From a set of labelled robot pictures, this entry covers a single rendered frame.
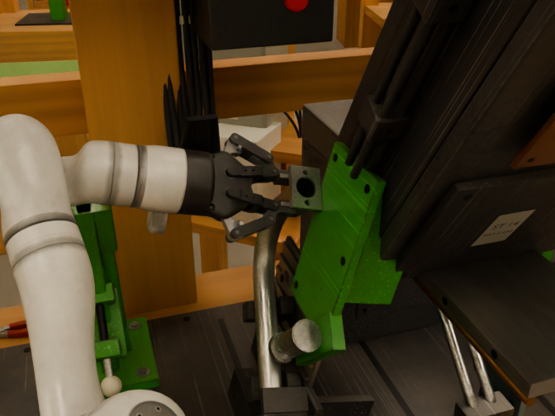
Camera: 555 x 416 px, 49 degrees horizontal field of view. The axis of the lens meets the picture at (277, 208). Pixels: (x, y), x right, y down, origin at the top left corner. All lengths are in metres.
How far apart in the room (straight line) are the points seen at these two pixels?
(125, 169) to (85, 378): 0.21
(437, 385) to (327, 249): 0.32
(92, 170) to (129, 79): 0.28
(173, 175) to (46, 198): 0.13
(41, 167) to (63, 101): 0.39
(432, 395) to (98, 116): 0.62
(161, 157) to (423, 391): 0.51
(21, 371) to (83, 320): 0.42
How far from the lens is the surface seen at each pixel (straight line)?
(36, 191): 0.63
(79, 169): 0.68
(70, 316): 0.60
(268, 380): 0.80
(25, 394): 0.98
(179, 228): 1.02
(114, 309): 0.90
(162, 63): 0.92
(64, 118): 1.03
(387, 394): 0.92
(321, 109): 0.94
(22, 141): 0.65
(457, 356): 0.78
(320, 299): 0.73
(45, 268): 0.60
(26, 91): 1.02
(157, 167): 0.67
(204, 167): 0.69
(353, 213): 0.67
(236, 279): 1.17
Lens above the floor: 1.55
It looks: 28 degrees down
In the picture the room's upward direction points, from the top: straight up
